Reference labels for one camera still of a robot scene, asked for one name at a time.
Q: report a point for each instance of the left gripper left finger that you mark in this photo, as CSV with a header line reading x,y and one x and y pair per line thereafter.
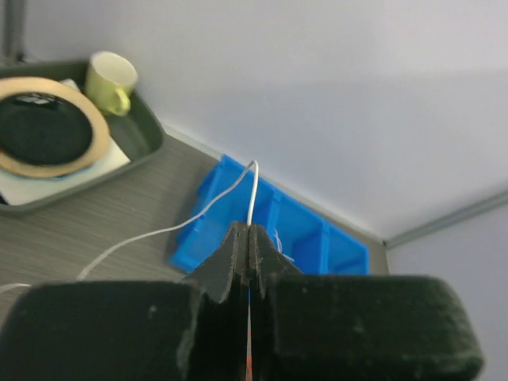
x,y
194,329

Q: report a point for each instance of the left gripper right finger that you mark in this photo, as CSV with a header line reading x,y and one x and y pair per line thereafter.
x,y
354,327

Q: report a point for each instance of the blue three-compartment bin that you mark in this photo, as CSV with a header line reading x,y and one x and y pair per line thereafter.
x,y
315,245

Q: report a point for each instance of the dark green tray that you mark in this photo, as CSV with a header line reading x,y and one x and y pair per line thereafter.
x,y
138,134

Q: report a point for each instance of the tan tape roll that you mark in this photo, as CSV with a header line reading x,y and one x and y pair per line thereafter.
x,y
101,133

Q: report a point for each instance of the white paper pad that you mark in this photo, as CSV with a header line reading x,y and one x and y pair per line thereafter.
x,y
19,190

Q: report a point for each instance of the black round disc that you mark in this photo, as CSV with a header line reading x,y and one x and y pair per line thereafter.
x,y
42,129

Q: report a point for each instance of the yellow-green mug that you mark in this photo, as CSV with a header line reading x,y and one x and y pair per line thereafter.
x,y
110,81

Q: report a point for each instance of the right corner aluminium post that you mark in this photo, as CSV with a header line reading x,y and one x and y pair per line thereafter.
x,y
463,214

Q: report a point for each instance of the corner aluminium post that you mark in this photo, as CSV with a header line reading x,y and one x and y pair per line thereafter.
x,y
13,16
463,214

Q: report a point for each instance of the left corner aluminium post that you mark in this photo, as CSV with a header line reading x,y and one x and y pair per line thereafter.
x,y
13,16

